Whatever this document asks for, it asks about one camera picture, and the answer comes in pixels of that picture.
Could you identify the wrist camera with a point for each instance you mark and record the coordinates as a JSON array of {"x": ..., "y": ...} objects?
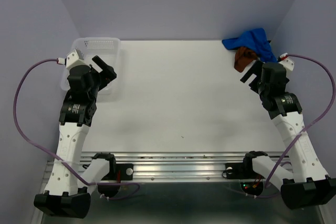
[
  {"x": 74, "y": 58},
  {"x": 287, "y": 62}
]

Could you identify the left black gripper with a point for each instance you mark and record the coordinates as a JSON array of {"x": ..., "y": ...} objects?
[{"x": 106, "y": 75}]

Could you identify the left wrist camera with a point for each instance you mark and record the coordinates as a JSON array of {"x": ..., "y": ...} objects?
[{"x": 74, "y": 58}]

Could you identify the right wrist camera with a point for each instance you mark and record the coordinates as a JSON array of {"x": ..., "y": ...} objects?
[{"x": 287, "y": 62}]

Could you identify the aluminium rail frame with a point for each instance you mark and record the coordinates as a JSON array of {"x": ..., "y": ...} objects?
[{"x": 188, "y": 188}]

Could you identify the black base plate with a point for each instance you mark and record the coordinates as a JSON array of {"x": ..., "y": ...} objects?
[
  {"x": 119, "y": 173},
  {"x": 236, "y": 171}
]

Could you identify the white plastic basket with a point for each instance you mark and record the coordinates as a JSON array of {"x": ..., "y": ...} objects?
[{"x": 106, "y": 48}]

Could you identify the blue towel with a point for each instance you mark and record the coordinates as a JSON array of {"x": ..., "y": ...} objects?
[{"x": 255, "y": 40}]

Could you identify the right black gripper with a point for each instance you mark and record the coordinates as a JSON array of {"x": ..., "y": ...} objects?
[{"x": 256, "y": 68}]

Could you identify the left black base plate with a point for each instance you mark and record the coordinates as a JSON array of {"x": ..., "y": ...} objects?
[{"x": 119, "y": 173}]

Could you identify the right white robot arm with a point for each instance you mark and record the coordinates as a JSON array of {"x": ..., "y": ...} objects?
[{"x": 308, "y": 183}]

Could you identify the brown towel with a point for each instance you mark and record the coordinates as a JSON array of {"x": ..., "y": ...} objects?
[{"x": 243, "y": 57}]

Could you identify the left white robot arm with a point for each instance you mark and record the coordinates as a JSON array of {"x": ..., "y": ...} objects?
[{"x": 68, "y": 194}]

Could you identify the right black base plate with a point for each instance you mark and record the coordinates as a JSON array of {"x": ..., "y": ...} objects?
[{"x": 236, "y": 171}]

